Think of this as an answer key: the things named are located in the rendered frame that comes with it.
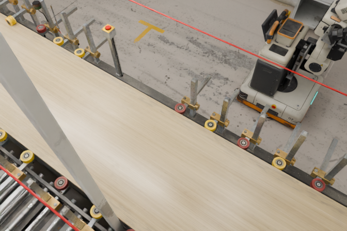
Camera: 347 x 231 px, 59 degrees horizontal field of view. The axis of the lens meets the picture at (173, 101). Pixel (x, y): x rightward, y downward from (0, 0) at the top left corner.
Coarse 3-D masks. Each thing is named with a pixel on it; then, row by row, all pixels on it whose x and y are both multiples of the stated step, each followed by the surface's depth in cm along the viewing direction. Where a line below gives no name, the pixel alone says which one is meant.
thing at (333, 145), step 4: (332, 140) 213; (336, 140) 210; (332, 144) 208; (336, 144) 208; (328, 148) 209; (332, 148) 206; (328, 152) 205; (332, 152) 205; (328, 156) 203; (324, 160) 202; (328, 160) 202; (324, 164) 200; (320, 168) 200; (324, 168) 199
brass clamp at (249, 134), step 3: (246, 129) 214; (243, 132) 213; (249, 132) 213; (252, 132) 213; (243, 135) 213; (246, 135) 212; (249, 135) 212; (252, 135) 212; (249, 138) 211; (252, 138) 210; (258, 138) 210; (249, 141) 214; (252, 141) 212; (255, 141) 210; (258, 141) 209; (255, 144) 213; (258, 144) 210
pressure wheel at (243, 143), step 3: (240, 138) 205; (243, 138) 204; (240, 141) 204; (243, 141) 203; (246, 141) 203; (237, 144) 204; (240, 144) 202; (243, 144) 202; (246, 144) 202; (240, 147) 201; (243, 147) 201; (246, 147) 201
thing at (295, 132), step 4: (296, 124) 222; (300, 124) 220; (296, 128) 218; (292, 132) 218; (296, 132) 216; (292, 136) 215; (288, 140) 213; (292, 140) 213; (288, 144) 211; (284, 148) 209; (288, 148) 209
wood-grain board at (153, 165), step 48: (48, 48) 258; (0, 96) 230; (48, 96) 229; (96, 96) 228; (144, 96) 227; (96, 144) 205; (144, 144) 204; (192, 144) 203; (144, 192) 186; (192, 192) 185; (240, 192) 184; (288, 192) 184
